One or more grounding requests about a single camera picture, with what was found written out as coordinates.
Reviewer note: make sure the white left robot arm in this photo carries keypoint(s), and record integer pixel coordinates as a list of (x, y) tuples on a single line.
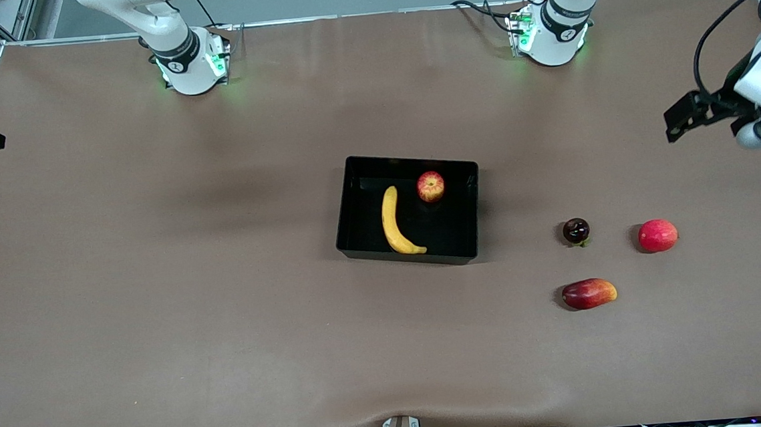
[(558, 27)]

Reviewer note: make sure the yellow banana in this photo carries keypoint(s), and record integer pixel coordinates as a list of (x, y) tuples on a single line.
[(391, 223)]

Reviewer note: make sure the dark purple mangosteen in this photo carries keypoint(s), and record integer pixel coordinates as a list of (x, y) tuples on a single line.
[(576, 230)]

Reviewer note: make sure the red mango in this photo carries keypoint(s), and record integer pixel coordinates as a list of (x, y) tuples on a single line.
[(587, 294)]

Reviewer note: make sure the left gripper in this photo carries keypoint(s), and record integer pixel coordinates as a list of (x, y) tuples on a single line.
[(731, 96)]

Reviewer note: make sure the brown table mat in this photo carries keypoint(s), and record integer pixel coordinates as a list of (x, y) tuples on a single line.
[(390, 347)]

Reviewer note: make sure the metal table edge rail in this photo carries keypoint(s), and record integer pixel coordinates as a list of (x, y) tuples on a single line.
[(373, 14)]

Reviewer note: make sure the plain red round fruit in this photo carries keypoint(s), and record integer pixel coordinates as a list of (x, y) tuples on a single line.
[(658, 235)]

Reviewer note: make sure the black plastic box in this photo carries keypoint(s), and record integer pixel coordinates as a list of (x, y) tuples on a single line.
[(366, 201)]

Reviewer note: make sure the red yellow striped apple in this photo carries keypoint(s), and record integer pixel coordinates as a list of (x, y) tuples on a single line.
[(431, 186)]

